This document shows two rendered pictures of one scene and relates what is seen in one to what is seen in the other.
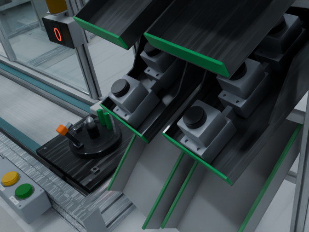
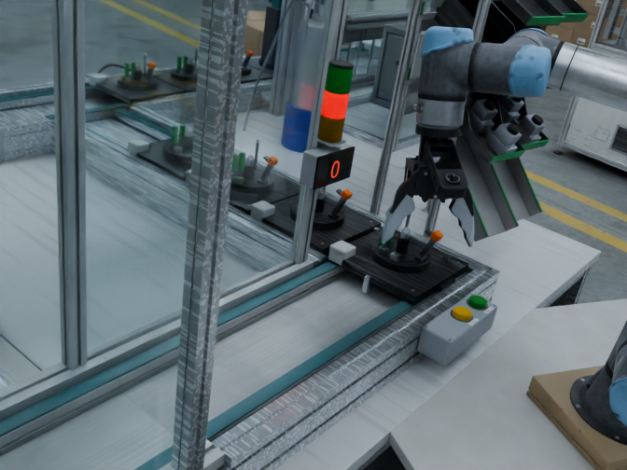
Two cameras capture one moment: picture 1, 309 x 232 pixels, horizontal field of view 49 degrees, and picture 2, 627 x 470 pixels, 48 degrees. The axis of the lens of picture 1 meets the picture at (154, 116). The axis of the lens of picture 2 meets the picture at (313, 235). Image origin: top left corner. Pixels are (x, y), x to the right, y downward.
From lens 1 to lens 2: 1.99 m
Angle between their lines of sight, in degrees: 84
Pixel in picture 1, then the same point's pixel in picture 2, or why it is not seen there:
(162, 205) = (505, 209)
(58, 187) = (463, 287)
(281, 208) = not seen: hidden behind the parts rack
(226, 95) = (511, 114)
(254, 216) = (521, 173)
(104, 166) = (438, 255)
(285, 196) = (419, 220)
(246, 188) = (501, 172)
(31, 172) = (448, 301)
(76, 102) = (297, 281)
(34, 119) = (308, 334)
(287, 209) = not seen: hidden behind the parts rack
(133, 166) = not seen: hidden behind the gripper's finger
